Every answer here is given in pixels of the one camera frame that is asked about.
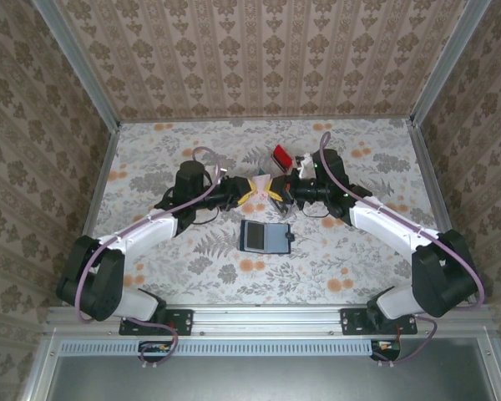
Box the clear acrylic card organizer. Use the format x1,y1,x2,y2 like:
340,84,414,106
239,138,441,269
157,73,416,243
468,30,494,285
256,144,301,219

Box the pale pink card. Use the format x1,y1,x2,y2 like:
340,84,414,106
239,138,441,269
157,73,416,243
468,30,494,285
250,174,273,198

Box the dark grey card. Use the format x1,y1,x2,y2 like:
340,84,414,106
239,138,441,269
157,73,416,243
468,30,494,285
244,222,266,251

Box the navy blue card holder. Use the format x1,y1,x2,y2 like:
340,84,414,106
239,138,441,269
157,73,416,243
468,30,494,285
238,220,296,256

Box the red card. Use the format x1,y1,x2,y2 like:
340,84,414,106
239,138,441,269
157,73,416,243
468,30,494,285
273,144,294,170

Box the floral patterned table cover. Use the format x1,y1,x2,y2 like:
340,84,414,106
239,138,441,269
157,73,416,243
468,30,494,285
73,119,460,306

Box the black base connector box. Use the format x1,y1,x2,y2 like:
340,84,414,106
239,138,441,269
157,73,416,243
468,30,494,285
370,338,402,361
138,340,173,363

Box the grey metal sheet panel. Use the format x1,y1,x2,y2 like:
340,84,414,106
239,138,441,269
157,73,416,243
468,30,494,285
23,333,501,401

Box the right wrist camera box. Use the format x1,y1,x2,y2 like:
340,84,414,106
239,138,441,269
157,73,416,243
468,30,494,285
292,152,317,179

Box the right thin black cable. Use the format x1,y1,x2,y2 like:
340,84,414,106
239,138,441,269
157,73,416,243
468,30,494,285
301,204,331,219

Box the thin black cable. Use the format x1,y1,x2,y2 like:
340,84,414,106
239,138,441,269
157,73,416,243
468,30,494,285
301,204,331,219
190,206,221,226

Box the left thin black cable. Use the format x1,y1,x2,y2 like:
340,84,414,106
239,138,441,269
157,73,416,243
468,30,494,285
190,206,221,226

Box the aluminium table end rail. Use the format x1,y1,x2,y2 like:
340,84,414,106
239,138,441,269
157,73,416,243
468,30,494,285
117,116,414,124

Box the aluminium table side rail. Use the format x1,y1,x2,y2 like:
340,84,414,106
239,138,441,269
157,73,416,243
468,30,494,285
61,123,121,306
405,119,478,304

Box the aluminium mounting rail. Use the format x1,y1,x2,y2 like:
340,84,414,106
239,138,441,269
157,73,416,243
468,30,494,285
45,303,494,335

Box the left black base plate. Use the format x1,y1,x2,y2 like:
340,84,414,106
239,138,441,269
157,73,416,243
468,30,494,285
119,307,194,337

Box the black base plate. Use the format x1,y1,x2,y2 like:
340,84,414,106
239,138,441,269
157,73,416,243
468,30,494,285
119,307,194,337
341,307,418,337

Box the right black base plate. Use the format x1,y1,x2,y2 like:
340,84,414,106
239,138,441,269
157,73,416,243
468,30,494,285
341,307,418,337

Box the grey slotted cable duct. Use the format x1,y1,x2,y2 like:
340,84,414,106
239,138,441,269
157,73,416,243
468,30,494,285
60,339,402,357

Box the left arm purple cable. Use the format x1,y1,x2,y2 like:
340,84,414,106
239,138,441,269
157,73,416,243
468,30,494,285
73,145,226,368

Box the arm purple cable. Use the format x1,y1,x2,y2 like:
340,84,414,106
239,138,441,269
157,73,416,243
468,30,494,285
73,145,226,368
319,131,488,368

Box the aluminium frame post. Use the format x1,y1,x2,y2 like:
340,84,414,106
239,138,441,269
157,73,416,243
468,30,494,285
409,0,493,126
32,0,121,129

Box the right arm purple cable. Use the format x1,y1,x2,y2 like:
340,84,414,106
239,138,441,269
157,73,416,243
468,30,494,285
319,131,488,368

